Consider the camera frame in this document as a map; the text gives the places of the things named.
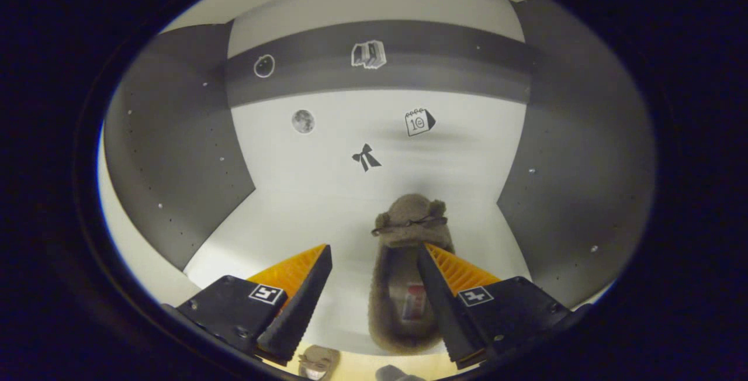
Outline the brown fuzzy shoe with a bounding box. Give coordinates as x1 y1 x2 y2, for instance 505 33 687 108
368 194 456 354
298 345 341 380

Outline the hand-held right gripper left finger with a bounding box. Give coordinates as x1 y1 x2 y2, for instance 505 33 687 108
164 244 334 367

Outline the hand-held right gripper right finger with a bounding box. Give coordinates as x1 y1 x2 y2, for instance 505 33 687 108
416 242 573 370

